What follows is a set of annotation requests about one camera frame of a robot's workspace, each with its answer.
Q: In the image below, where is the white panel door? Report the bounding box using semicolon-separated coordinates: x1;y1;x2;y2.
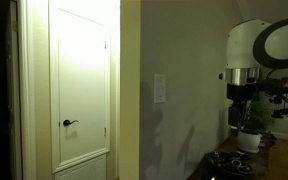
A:
49;0;112;180

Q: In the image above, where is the green plant in white pot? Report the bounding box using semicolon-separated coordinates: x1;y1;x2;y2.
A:
236;99;276;154

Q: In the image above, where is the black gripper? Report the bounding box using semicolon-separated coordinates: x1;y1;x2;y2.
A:
226;83;257;128

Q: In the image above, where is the black door lever handle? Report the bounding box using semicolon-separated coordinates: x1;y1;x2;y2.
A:
62;119;80;127

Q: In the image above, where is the white door frame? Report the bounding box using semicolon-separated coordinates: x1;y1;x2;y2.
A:
17;0;38;180

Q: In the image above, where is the white light switch plate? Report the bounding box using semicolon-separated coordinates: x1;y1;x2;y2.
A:
153;73;167;104

